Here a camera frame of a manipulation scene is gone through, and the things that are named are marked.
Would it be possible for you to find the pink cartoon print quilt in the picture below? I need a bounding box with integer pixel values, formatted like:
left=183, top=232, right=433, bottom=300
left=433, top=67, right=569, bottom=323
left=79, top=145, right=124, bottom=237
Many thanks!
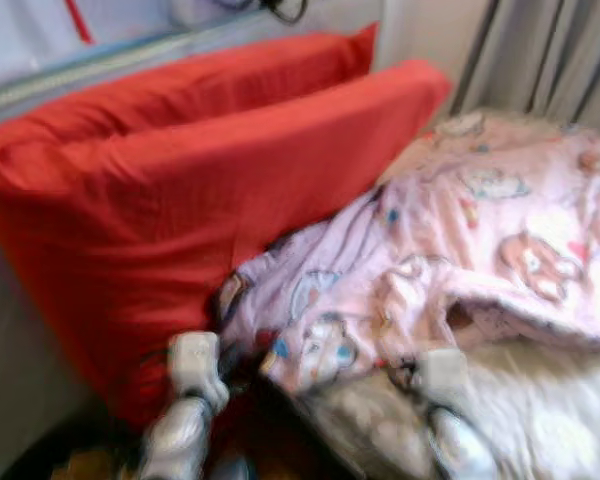
left=215, top=110, right=600, bottom=396

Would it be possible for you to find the bed with leaf print sheet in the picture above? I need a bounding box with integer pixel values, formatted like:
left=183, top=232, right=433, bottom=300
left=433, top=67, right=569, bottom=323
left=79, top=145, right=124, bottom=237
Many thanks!
left=300, top=335, right=600, bottom=480

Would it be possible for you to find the large red cushion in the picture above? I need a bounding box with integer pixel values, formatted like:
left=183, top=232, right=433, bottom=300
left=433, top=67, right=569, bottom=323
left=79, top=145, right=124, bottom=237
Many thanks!
left=0, top=58, right=453, bottom=431

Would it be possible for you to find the flat red cushion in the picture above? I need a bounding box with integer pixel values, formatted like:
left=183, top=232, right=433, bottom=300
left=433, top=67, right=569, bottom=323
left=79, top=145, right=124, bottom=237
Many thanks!
left=0, top=22, right=379, bottom=161

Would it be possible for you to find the grey striped curtain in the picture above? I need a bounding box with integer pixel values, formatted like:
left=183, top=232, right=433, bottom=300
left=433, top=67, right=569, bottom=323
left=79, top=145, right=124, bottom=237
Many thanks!
left=450, top=0, right=600, bottom=131

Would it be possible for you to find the black cable coil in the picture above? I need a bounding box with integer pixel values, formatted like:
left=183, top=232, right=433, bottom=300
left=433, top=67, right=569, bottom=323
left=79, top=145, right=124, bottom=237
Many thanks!
left=215, top=0, right=311, bottom=26

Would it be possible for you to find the red strap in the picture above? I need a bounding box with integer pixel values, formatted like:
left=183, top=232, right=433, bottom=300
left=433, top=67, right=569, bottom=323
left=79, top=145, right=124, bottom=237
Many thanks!
left=65, top=0, right=93, bottom=46

